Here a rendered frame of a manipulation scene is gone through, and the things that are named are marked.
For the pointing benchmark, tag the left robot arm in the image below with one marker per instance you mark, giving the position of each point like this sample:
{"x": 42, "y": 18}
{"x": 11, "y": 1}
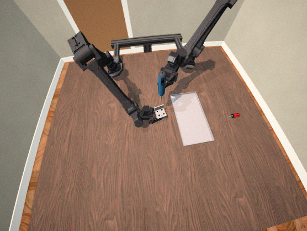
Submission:
{"x": 194, "y": 47}

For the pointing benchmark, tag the white l-shaped bracket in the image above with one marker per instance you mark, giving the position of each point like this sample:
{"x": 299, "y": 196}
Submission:
{"x": 160, "y": 112}

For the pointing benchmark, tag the blue electric screwdriver body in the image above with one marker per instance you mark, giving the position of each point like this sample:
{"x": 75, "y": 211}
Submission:
{"x": 161, "y": 83}

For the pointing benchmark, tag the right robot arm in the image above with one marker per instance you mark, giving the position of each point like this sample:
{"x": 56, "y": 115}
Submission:
{"x": 103, "y": 59}

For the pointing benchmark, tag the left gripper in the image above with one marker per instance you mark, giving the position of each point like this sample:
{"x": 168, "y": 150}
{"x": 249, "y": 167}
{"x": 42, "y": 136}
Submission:
{"x": 171, "y": 76}

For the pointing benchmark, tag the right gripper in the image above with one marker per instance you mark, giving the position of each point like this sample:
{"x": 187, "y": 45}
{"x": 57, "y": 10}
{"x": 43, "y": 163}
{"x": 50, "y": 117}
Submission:
{"x": 154, "y": 119}

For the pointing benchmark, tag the white shallow tray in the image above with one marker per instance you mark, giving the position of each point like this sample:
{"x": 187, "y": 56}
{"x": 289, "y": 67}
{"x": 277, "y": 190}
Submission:
{"x": 192, "y": 123}

